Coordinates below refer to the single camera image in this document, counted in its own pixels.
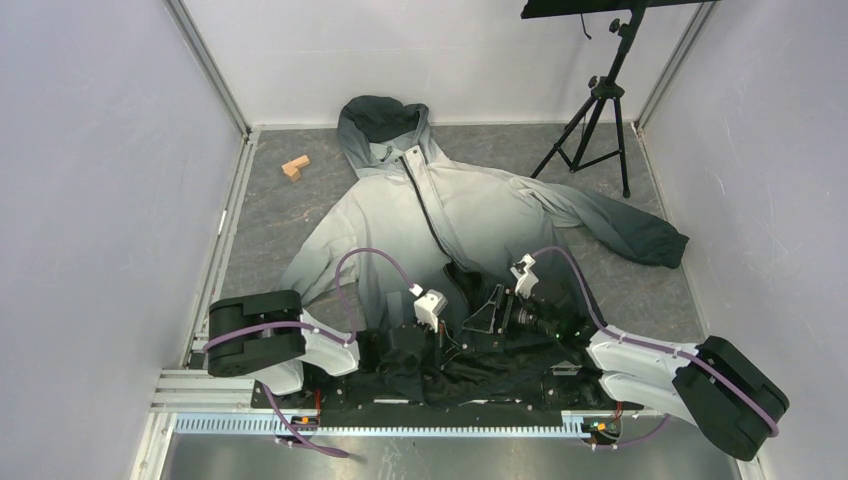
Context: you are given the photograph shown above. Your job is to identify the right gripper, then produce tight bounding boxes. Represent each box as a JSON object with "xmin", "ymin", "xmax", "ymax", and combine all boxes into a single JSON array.
[{"xmin": 461, "ymin": 284, "xmax": 559, "ymax": 342}]

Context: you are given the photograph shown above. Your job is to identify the grey gradient hooded jacket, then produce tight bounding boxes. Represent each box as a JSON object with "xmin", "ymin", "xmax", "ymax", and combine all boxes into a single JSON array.
[{"xmin": 279, "ymin": 95, "xmax": 688, "ymax": 406}]

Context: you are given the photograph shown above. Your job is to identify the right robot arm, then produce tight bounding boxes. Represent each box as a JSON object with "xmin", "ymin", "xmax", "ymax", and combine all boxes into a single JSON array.
[{"xmin": 463, "ymin": 279, "xmax": 790, "ymax": 461}]

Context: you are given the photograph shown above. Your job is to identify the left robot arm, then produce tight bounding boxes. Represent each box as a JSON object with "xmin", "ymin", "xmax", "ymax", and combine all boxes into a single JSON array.
[{"xmin": 203, "ymin": 290, "xmax": 438, "ymax": 408}]

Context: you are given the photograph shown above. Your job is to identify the black tripod stand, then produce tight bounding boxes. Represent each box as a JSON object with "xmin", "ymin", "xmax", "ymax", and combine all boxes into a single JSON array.
[{"xmin": 531, "ymin": 9, "xmax": 647, "ymax": 199}]

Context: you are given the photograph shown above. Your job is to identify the orange wooden block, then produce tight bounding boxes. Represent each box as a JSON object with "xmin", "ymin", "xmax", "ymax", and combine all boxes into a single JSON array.
[{"xmin": 281, "ymin": 155, "xmax": 311, "ymax": 182}]

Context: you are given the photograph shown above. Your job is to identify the black panel on tripod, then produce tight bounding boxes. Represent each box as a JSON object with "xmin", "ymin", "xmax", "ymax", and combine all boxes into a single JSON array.
[{"xmin": 520, "ymin": 0, "xmax": 699, "ymax": 20}]

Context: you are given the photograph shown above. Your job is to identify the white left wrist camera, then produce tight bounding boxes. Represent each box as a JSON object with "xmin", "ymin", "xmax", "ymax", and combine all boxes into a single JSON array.
[{"xmin": 409, "ymin": 284, "xmax": 448, "ymax": 332}]

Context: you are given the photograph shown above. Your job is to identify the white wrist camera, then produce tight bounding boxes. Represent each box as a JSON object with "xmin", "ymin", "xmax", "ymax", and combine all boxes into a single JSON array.
[
  {"xmin": 409, "ymin": 284, "xmax": 448, "ymax": 332},
  {"xmin": 510, "ymin": 254, "xmax": 539, "ymax": 299}
]

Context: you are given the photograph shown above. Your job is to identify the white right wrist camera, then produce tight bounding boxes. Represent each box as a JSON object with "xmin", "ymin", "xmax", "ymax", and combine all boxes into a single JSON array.
[{"xmin": 510, "ymin": 254, "xmax": 539, "ymax": 299}]

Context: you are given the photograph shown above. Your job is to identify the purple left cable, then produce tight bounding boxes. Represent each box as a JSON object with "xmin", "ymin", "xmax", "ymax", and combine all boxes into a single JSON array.
[{"xmin": 202, "ymin": 247, "xmax": 419, "ymax": 460}]

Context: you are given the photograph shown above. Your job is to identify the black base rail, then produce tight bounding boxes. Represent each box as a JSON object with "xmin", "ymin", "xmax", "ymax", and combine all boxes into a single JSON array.
[{"xmin": 151, "ymin": 368, "xmax": 675, "ymax": 450}]

